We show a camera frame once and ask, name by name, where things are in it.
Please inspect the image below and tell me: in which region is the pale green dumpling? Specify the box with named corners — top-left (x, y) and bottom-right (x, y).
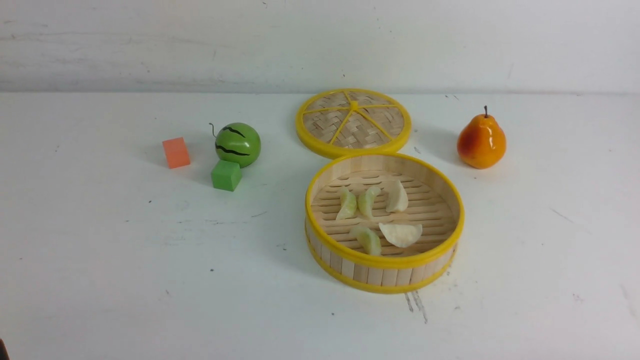
top-left (335, 186), bottom-right (358, 221)
top-left (357, 186), bottom-right (381, 221)
top-left (349, 225), bottom-right (382, 256)

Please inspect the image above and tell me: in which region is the white dumpling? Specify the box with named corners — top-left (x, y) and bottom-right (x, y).
top-left (378, 223), bottom-right (423, 248)
top-left (385, 179), bottom-right (409, 214)

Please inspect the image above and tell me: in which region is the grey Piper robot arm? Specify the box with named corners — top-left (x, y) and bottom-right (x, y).
top-left (0, 338), bottom-right (10, 360)

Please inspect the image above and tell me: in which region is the woven bamboo steamer lid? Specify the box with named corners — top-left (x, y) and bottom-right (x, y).
top-left (295, 88), bottom-right (412, 159)

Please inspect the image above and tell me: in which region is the bamboo steamer tray yellow rim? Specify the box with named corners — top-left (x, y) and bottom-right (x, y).
top-left (304, 152), bottom-right (466, 294)

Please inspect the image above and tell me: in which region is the green toy watermelon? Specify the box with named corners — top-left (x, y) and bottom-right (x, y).
top-left (210, 122), bottom-right (262, 168)

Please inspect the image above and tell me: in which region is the green foam cube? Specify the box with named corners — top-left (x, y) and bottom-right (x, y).
top-left (210, 160), bottom-right (242, 192)

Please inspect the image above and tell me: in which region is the orange foam cube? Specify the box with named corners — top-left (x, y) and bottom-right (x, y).
top-left (162, 137), bottom-right (191, 169)

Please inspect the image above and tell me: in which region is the orange toy pear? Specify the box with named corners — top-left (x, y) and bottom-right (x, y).
top-left (456, 105), bottom-right (507, 170)

